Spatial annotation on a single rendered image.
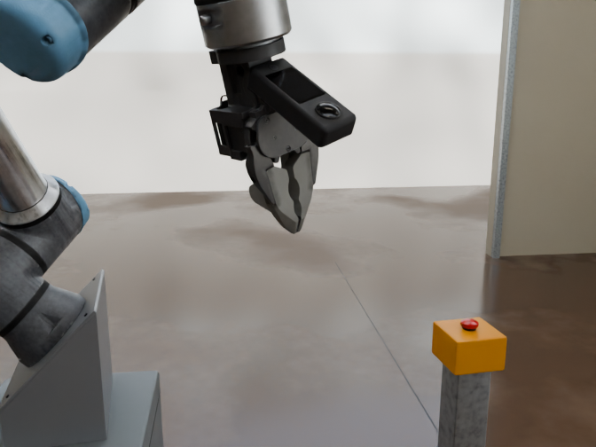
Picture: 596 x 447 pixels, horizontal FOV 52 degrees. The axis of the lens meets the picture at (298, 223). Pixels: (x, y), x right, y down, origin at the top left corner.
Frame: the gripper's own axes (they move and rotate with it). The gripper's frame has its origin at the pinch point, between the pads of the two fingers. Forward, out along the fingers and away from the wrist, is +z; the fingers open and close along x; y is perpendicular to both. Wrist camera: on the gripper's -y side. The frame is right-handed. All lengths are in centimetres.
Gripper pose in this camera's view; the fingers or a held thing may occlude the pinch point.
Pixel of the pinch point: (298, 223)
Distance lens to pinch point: 69.2
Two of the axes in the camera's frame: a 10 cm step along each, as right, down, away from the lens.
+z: 1.8, 9.0, 4.0
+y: -6.6, -2.0, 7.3
